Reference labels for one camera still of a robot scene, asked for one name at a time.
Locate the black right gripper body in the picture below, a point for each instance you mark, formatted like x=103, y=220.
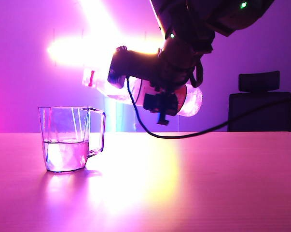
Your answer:
x=179, y=62

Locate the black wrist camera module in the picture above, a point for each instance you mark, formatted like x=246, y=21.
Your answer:
x=130, y=65

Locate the clear red-label water bottle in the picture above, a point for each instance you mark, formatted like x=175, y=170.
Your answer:
x=99, y=84

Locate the horizontal glowing light bar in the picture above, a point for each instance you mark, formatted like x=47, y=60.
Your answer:
x=87, y=52

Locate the clear angular plastic mug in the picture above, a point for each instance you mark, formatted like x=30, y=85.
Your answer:
x=63, y=154

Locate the diagonal glowing light strip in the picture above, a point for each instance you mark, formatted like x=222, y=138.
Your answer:
x=99, y=17

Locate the black office chair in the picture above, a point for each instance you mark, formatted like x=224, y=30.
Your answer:
x=261, y=111

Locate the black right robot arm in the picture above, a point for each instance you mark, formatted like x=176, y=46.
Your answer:
x=208, y=14

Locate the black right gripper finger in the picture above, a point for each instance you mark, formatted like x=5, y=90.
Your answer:
x=162, y=104

